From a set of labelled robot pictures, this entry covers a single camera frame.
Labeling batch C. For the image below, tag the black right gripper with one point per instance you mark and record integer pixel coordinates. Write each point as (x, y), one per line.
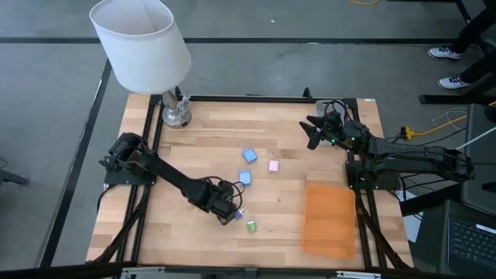
(345, 133)

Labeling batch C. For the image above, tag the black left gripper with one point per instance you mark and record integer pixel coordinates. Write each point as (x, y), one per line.
(219, 197)

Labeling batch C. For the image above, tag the green white wall charger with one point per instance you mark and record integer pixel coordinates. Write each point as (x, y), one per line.
(252, 226)

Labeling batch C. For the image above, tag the light blue wall charger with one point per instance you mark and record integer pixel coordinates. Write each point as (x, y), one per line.
(245, 177)

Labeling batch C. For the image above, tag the pink wall charger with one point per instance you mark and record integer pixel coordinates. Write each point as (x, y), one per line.
(273, 166)

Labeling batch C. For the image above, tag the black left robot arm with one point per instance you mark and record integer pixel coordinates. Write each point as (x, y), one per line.
(166, 176)

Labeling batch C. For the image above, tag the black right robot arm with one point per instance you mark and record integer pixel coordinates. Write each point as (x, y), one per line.
(418, 159)

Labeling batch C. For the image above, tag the pale grey plastic bin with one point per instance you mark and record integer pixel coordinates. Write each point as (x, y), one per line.
(321, 105)

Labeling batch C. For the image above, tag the grey metal plate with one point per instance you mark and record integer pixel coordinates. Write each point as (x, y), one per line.
(143, 272)

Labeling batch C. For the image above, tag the clear crumpled plastic wrap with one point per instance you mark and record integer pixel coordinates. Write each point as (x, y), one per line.
(184, 104)

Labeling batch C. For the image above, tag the person's shoe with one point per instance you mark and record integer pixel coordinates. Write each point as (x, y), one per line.
(445, 53)
(451, 81)

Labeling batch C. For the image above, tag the white metal plate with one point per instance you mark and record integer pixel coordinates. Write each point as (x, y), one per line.
(358, 275)

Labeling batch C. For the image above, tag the person's leg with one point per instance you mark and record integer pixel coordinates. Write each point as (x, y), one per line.
(472, 31)
(480, 69)

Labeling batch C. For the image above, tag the table lamp with white shade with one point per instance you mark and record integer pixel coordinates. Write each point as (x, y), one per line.
(143, 46)

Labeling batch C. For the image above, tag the black laptop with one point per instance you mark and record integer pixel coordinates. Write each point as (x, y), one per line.
(472, 240)

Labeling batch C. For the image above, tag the black chair base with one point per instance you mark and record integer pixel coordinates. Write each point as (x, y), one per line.
(11, 178)

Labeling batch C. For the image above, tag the black aluminium table frame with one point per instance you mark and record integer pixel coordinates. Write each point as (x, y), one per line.
(252, 98)

